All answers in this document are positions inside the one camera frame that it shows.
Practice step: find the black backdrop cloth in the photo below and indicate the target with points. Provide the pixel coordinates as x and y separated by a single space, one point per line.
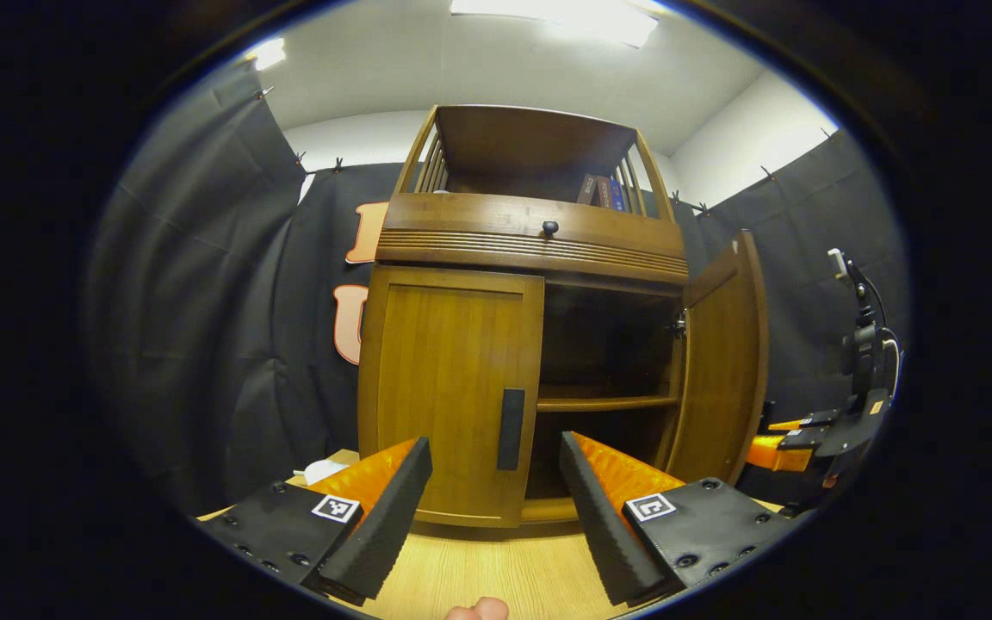
203 301

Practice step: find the black drawer knob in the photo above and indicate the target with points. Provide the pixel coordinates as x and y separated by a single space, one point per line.
550 228

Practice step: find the white crumpled paper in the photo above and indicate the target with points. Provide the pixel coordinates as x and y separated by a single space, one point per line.
324 472

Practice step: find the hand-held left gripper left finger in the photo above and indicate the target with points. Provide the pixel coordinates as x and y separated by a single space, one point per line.
384 525

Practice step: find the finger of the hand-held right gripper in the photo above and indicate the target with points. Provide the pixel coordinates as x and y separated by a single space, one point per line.
780 454
815 419

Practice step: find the wooden double-door shoe cabinet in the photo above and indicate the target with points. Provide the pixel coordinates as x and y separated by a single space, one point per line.
479 215

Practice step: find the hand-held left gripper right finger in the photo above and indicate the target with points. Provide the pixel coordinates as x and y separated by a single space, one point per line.
599 525

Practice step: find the long ceiling light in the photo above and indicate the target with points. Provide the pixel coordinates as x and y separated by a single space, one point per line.
565 15

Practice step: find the small ceiling light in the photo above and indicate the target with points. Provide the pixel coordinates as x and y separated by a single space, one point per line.
268 53

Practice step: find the wooden shoe cabinet door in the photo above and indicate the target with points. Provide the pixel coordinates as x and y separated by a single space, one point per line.
720 370
444 387

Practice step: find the blue book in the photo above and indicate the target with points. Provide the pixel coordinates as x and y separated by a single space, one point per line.
617 195

